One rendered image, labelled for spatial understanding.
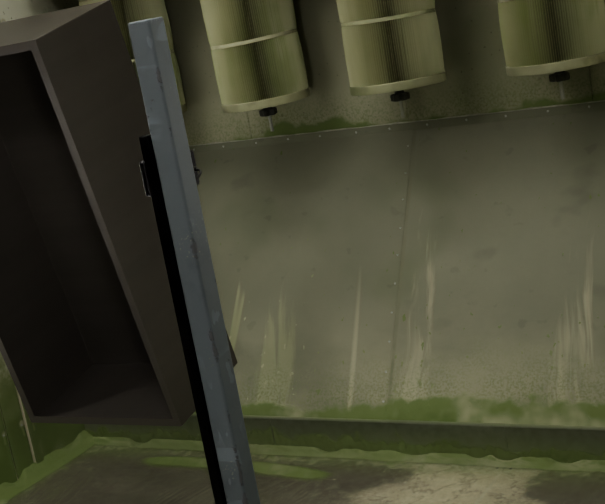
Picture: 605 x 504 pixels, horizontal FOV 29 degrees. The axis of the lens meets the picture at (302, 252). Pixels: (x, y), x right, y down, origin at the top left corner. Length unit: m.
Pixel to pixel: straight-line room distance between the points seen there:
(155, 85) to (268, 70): 2.11
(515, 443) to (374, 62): 1.33
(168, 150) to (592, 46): 1.93
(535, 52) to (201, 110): 1.61
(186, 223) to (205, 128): 2.67
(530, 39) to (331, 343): 1.31
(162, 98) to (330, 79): 2.40
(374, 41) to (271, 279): 1.05
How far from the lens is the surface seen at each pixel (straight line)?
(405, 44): 3.96
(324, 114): 4.56
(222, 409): 2.29
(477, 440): 3.99
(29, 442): 4.68
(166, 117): 2.17
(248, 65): 4.24
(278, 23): 4.27
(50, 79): 3.19
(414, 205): 4.29
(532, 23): 3.77
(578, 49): 3.79
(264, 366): 4.41
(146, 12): 4.60
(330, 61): 4.51
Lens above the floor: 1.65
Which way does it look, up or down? 12 degrees down
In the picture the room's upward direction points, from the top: 10 degrees counter-clockwise
